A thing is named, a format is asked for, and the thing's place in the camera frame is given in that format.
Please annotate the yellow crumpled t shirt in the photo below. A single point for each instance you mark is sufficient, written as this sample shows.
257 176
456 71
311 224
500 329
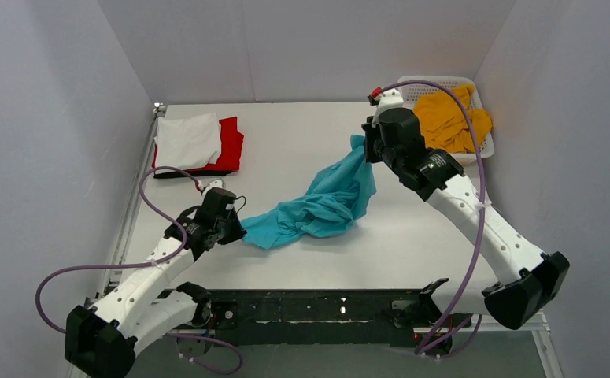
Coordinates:
442 123

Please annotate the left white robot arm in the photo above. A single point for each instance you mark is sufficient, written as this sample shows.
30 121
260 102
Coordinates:
104 339

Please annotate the white plastic basket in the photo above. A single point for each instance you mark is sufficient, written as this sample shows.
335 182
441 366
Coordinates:
413 92

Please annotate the red folded t shirt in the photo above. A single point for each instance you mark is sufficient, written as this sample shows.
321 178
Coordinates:
232 142

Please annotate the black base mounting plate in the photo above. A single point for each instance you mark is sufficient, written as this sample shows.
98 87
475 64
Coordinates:
393 317

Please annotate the white folded t shirt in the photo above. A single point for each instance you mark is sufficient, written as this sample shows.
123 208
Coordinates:
188 143

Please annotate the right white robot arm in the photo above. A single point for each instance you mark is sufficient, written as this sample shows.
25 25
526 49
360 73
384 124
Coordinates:
528 278

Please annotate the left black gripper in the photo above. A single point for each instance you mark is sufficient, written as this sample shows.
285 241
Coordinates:
232 227

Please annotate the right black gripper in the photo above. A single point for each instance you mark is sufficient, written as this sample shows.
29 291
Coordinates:
372 144

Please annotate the turquoise t shirt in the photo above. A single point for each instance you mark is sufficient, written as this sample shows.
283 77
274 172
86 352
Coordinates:
337 197

